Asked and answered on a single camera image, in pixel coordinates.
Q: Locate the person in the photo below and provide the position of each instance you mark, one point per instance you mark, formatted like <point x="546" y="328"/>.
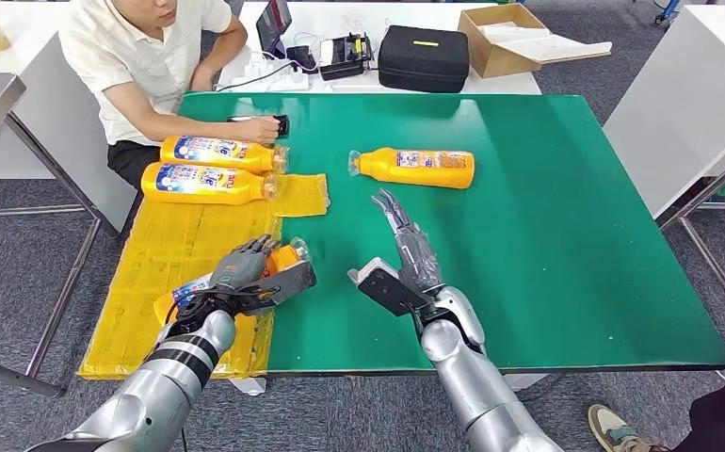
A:
<point x="147" y="56"/>
<point x="718" y="418"/>

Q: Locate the black smartphone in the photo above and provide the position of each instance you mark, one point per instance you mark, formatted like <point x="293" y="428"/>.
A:
<point x="284" y="125"/>

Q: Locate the yellow plastic sheet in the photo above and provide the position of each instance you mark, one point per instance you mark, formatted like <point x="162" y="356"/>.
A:
<point x="150" y="249"/>

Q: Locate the white table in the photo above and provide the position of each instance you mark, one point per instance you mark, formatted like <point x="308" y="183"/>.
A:
<point x="400" y="15"/>
<point x="680" y="90"/>
<point x="35" y="150"/>

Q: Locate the blue wheeled frame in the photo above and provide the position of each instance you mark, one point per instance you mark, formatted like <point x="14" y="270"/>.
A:
<point x="667" y="9"/>

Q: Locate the open cardboard box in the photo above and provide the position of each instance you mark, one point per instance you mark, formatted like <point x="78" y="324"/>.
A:
<point x="496" y="63"/>

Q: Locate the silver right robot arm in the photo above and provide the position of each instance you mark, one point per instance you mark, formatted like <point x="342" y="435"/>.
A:
<point x="468" y="387"/>

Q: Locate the black tablet computer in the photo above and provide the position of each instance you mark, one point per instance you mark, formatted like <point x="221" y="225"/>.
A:
<point x="273" y="26"/>

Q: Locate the white paper sheet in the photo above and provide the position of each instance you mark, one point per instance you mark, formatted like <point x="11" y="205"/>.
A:
<point x="557" y="50"/>

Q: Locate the black zip carrying case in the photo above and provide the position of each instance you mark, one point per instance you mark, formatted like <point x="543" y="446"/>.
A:
<point x="425" y="62"/>

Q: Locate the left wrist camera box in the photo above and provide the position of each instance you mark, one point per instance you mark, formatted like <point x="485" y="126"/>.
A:
<point x="291" y="284"/>

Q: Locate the person's left hand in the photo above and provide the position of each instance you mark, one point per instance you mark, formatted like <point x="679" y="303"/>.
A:
<point x="201" y="81"/>

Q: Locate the person's right hand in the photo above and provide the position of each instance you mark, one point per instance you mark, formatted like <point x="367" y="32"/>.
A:
<point x="258" y="131"/>

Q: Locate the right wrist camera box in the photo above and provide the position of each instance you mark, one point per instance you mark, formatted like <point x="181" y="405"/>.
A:
<point x="384" y="290"/>

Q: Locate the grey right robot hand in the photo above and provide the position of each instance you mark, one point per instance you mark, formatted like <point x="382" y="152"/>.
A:
<point x="418" y="262"/>

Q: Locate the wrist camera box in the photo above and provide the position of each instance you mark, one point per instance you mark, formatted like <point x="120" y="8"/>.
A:
<point x="291" y="284"/>
<point x="384" y="290"/>

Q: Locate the person's right forearm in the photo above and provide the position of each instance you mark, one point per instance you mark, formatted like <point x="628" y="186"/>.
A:
<point x="172" y="121"/>

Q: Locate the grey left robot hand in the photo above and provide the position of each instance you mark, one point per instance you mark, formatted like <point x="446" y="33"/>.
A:
<point x="241" y="268"/>

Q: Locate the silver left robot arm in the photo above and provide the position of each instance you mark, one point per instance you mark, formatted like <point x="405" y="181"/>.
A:
<point x="169" y="380"/>

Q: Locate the person's left forearm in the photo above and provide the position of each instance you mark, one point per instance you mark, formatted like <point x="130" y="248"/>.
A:
<point x="228" y="57"/>

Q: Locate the black power adapter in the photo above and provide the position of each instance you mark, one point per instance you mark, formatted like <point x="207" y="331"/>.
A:
<point x="302" y="59"/>

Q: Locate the white power strip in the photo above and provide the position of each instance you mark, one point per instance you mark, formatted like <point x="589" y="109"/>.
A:
<point x="291" y="83"/>

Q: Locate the orange detergent bottle clear cap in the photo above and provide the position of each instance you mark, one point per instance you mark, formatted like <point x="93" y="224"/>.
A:
<point x="412" y="168"/>
<point x="203" y="184"/>
<point x="281" y="259"/>
<point x="216" y="154"/>

